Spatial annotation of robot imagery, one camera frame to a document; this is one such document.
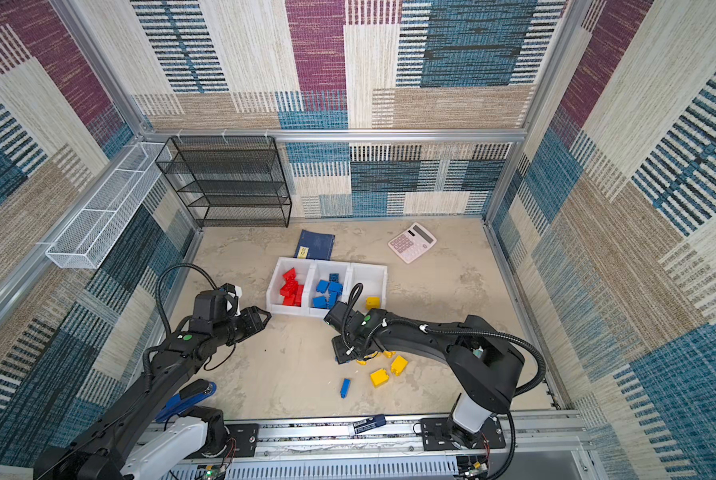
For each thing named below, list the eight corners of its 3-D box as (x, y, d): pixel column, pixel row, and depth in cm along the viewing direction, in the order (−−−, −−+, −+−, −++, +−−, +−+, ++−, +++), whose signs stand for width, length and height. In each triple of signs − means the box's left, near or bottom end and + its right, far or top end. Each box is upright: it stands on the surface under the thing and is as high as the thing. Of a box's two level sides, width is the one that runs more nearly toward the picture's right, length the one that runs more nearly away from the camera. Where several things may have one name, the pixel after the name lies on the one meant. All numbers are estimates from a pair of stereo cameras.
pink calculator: (408, 264, 109) (409, 258, 106) (387, 245, 114) (387, 239, 112) (436, 245, 114) (438, 239, 112) (414, 227, 120) (416, 221, 117)
